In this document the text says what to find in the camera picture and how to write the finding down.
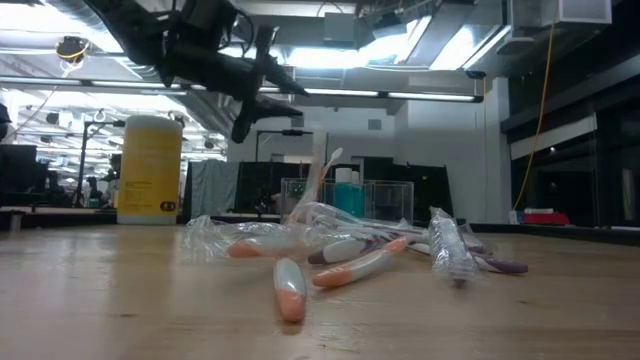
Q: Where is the silver ceiling duct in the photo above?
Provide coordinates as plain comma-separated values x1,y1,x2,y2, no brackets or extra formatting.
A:
399,0,511,71

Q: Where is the teal mouthwash bottle white cap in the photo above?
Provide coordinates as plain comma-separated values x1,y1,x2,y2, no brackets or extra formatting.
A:
349,170,367,217
332,167,365,219

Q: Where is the black ceiling device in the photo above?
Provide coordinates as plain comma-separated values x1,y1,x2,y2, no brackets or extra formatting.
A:
54,34,91,65

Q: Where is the black light stand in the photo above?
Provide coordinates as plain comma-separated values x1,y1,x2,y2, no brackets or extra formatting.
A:
74,118,127,207

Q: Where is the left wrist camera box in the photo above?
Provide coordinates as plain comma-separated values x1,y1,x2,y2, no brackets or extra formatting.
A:
172,0,240,49

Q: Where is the white ventilation unit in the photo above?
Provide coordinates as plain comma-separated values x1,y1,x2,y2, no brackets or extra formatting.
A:
509,0,614,29

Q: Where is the grey ceiling box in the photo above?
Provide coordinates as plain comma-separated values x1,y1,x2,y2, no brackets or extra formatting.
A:
323,12,359,44

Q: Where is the clear plastic organizer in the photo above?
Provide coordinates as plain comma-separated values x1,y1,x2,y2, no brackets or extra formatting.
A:
279,177,416,224

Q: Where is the black monitor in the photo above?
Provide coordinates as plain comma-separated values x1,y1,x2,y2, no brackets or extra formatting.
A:
0,143,39,207

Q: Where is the black screen panel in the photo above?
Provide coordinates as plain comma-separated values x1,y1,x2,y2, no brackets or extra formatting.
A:
349,155,455,221

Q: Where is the yellow hanging cable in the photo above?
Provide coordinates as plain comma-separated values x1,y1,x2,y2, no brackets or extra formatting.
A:
513,0,560,212

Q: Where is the pile of wrapped toothbrushes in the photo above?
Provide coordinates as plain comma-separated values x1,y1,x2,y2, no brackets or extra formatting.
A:
0,205,640,247

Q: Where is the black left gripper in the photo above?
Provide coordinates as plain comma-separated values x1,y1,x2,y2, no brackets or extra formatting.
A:
162,27,308,145

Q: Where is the red box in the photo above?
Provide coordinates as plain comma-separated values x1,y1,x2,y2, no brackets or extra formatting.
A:
521,211,571,227

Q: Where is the person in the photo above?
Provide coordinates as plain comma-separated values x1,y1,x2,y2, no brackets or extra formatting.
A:
84,174,104,209
102,153,124,209

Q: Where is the black partition panel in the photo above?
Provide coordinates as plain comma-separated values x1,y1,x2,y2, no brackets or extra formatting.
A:
234,160,314,217

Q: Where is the long ceiling light strip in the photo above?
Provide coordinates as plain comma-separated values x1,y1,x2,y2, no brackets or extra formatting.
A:
0,73,485,105

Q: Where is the yellow canister white lid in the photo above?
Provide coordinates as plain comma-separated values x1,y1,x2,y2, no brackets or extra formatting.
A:
116,114,184,226

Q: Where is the grey cloth cover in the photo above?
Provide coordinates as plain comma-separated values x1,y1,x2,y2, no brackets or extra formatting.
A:
185,158,241,220

